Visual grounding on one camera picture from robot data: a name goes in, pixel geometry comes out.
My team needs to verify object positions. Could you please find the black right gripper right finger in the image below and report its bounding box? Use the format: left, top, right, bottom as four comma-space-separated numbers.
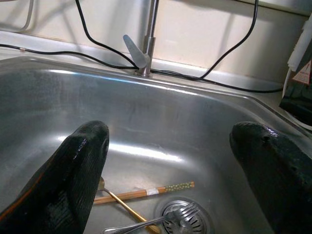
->
229, 121, 312, 234

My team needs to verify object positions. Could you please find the thick black cable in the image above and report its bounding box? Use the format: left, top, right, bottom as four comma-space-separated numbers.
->
75, 0, 137, 69

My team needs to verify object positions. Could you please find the thin black cable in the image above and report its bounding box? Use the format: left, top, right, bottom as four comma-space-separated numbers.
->
201, 0, 259, 80

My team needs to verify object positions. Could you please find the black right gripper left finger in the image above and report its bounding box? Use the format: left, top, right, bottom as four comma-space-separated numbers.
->
0, 120, 110, 234

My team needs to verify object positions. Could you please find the banded wooden chopstick pair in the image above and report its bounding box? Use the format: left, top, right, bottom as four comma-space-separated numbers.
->
94, 180, 195, 205

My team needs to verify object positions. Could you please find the black appliance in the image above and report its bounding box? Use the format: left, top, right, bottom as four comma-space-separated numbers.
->
279, 20, 312, 127

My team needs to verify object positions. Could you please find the gold metal spoon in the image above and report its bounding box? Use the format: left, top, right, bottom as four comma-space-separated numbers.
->
97, 176, 161, 234

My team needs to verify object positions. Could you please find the steel sink faucet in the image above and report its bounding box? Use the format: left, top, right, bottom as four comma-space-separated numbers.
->
122, 0, 159, 78

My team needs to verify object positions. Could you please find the stainless steel sink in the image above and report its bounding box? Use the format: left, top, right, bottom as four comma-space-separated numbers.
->
0, 56, 312, 234

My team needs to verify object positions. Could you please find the steel sink drain strainer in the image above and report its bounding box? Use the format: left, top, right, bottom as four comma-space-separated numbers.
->
159, 200, 208, 234

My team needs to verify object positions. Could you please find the black cable with clear marker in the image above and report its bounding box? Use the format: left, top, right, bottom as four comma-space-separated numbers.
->
0, 43, 283, 93

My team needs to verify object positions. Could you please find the silver metal fork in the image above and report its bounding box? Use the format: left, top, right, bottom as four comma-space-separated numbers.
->
102, 201, 199, 234

